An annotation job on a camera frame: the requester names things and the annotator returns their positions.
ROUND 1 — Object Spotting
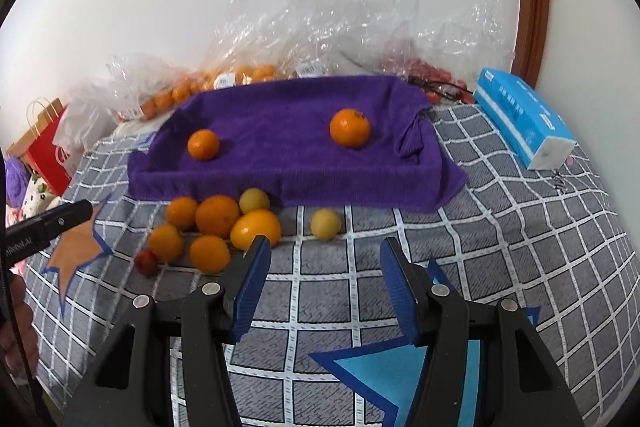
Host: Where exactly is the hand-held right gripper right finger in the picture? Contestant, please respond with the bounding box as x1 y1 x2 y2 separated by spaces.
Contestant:
379 237 586 427

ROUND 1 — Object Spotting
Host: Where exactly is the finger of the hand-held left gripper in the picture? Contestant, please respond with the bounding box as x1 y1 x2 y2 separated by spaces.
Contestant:
5 199 95 253

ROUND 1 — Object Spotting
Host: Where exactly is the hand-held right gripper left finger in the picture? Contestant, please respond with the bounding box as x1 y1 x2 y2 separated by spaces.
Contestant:
61 234 273 427

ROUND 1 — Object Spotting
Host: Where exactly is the yellowish orange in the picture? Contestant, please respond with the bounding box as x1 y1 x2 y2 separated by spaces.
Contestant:
230 209 283 252

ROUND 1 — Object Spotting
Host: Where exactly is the large orange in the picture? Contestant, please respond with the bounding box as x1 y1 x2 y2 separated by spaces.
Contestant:
195 195 241 239

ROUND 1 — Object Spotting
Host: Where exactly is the yellow plum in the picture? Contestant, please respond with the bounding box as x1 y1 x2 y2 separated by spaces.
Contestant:
310 208 343 241
239 188 272 215

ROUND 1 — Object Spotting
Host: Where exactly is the small red fruit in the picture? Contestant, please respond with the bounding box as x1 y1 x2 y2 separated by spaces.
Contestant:
134 249 160 277

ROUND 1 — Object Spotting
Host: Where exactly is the purple towel-covered tray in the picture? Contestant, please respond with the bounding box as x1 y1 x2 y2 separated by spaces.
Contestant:
126 76 469 212

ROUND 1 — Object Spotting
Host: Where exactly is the clear bag of red fruits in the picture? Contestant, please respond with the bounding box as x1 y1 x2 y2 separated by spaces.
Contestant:
340 0 516 104

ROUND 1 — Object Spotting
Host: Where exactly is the person's left hand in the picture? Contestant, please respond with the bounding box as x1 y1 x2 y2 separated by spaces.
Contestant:
0 276 40 380

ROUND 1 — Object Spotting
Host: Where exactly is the floral white cloth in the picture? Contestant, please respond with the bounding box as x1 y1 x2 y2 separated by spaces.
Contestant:
20 172 63 220

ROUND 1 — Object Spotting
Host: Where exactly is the purple plush toy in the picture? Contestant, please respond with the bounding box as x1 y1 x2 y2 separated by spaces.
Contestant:
4 156 32 210

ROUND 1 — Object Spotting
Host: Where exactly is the red paper bag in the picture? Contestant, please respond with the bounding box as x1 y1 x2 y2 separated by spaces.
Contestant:
19 98 76 198

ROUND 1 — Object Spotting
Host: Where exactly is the white plastic bag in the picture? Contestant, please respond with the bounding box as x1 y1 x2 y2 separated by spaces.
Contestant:
52 82 119 154

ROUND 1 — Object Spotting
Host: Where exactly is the grey checked bed sheet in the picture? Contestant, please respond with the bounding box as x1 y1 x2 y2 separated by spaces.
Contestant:
20 102 640 427

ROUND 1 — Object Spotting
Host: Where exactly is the clear bag of small oranges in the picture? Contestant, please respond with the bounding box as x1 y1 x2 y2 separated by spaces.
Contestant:
106 53 203 124

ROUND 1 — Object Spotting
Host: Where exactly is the small metal object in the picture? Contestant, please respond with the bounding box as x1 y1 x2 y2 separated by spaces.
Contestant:
550 167 573 195

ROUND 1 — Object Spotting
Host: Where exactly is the blue tissue box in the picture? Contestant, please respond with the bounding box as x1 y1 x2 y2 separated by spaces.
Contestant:
472 68 577 170

